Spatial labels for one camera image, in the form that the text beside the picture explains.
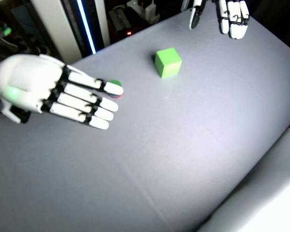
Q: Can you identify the small multicoloured round toy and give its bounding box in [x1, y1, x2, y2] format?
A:
[109, 79, 124, 99]

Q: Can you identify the green cube block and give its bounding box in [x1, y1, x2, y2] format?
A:
[154, 47, 183, 79]

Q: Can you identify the white board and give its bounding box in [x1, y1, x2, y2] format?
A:
[198, 122, 290, 232]

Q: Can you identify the white plastic device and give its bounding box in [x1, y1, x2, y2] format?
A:
[145, 0, 160, 24]

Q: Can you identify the grey table cloth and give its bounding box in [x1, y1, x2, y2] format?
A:
[0, 6, 290, 232]

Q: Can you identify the white column with light strip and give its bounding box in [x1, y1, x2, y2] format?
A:
[30, 0, 111, 64]

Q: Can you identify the black box with red light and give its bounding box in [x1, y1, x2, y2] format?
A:
[115, 23, 140, 41]

